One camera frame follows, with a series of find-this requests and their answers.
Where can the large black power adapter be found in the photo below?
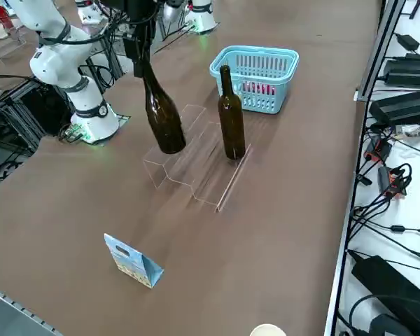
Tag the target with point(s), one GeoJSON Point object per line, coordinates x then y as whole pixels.
{"type": "Point", "coordinates": [409, 73]}
{"type": "Point", "coordinates": [388, 287]}
{"type": "Point", "coordinates": [402, 105]}

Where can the brown straight-shouldered wine bottle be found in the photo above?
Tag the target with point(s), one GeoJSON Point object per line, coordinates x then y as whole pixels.
{"type": "Point", "coordinates": [232, 122]}

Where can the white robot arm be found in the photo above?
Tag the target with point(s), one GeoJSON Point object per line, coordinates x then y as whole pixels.
{"type": "Point", "coordinates": [56, 66]}
{"type": "Point", "coordinates": [203, 14]}

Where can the brown sloped-shoulder wine bottle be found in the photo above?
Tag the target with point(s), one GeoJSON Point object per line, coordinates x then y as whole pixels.
{"type": "Point", "coordinates": [166, 122]}

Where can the blue printed paper bag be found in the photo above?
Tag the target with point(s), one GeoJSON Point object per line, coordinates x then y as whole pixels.
{"type": "Point", "coordinates": [126, 259]}

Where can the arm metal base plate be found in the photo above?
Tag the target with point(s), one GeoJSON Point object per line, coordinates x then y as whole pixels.
{"type": "Point", "coordinates": [123, 118]}

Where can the white paper cup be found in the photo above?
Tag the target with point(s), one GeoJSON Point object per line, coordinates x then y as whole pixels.
{"type": "Point", "coordinates": [267, 330]}

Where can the black and orange device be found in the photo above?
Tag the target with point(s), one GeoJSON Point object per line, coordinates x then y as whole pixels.
{"type": "Point", "coordinates": [393, 182]}
{"type": "Point", "coordinates": [379, 150]}

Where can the clear acrylic stepped shelf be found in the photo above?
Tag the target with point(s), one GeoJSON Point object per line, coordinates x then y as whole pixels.
{"type": "Point", "coordinates": [196, 175]}

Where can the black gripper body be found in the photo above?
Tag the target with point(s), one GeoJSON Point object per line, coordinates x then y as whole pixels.
{"type": "Point", "coordinates": [141, 17]}

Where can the red cola bottle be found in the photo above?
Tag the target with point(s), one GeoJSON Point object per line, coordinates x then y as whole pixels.
{"type": "Point", "coordinates": [262, 89]}

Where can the light blue plastic basket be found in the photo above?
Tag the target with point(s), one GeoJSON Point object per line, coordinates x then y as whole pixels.
{"type": "Point", "coordinates": [262, 108]}

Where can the clear acrylic background stand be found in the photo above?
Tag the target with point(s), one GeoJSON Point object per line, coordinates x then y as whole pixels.
{"type": "Point", "coordinates": [7, 42]}

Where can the small black power adapter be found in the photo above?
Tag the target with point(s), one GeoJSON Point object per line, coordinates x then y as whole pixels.
{"type": "Point", "coordinates": [407, 42]}

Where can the aluminium frame rail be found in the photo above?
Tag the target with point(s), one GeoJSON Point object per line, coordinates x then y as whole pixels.
{"type": "Point", "coordinates": [378, 52]}
{"type": "Point", "coordinates": [7, 297]}

